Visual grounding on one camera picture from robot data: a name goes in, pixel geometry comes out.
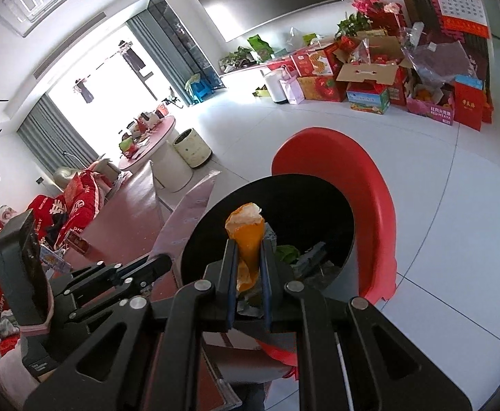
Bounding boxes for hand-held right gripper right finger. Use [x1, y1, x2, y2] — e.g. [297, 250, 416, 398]
[260, 237, 473, 411]

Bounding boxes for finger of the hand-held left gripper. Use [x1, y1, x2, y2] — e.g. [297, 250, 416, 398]
[67, 252, 174, 286]
[52, 284, 150, 323]

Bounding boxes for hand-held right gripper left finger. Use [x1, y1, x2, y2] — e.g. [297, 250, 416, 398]
[24, 240, 239, 411]

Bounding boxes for green snack bag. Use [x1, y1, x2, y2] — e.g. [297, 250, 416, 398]
[278, 245, 302, 266]

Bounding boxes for blue plastic bag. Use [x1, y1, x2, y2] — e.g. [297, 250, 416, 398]
[293, 242, 328, 275]

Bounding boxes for orange peel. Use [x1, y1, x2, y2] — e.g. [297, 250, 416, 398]
[225, 202, 265, 292]

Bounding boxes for black trash bin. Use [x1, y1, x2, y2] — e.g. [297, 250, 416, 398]
[180, 174, 355, 339]

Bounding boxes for red covered sofa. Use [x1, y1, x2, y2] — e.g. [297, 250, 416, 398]
[0, 169, 122, 352]

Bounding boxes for beige armchair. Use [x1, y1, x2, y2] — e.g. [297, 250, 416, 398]
[53, 165, 83, 187]

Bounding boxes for round coffee table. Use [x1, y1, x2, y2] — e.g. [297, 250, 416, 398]
[118, 115, 194, 191]

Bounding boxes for small pale green bin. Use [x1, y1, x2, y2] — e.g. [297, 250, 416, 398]
[173, 127, 213, 169]

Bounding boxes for grey curtain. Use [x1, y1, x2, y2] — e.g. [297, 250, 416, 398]
[126, 11, 178, 103]
[17, 94, 98, 172]

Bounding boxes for red plastic chair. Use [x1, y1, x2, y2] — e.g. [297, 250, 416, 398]
[258, 127, 398, 379]

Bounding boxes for hanging dark clothes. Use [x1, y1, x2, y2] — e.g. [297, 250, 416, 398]
[73, 78, 95, 104]
[119, 40, 145, 71]

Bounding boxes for blue plastic stool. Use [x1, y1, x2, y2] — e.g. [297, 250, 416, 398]
[185, 75, 212, 104]

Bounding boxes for pink gift bag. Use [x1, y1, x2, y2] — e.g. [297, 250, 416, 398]
[279, 66, 305, 104]

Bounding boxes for white cylindrical bin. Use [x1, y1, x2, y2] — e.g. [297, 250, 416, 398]
[264, 68, 289, 104]

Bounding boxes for red box with tomato print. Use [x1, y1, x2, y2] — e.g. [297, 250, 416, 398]
[297, 75, 347, 102]

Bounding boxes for glass cabinet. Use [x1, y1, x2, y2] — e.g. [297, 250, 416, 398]
[152, 0, 227, 95]

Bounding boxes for blue fruit box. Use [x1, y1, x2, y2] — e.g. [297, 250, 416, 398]
[346, 82, 391, 115]

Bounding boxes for potted green plant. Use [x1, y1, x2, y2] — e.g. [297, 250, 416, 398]
[220, 47, 253, 71]

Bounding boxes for air vent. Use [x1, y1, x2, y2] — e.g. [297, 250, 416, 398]
[33, 12, 107, 78]

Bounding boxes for red box with orange print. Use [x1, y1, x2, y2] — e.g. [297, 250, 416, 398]
[290, 49, 334, 78]

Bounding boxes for open cardboard box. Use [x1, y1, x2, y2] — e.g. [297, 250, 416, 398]
[336, 34, 413, 88]

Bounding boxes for pink fruit box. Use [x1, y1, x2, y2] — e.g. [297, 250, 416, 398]
[406, 86, 456, 126]

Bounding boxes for square ceiling fixture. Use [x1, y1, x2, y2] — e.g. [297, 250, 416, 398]
[1, 0, 70, 37]

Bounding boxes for red gift bag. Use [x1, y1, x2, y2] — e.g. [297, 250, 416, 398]
[453, 76, 486, 131]

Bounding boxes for clear plastic wrapping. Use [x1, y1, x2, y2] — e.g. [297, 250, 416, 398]
[404, 40, 479, 86]

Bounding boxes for red flower bouquet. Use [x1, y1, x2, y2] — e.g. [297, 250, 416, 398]
[336, 0, 405, 37]

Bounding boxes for wall calendar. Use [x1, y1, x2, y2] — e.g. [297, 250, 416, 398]
[430, 0, 490, 38]

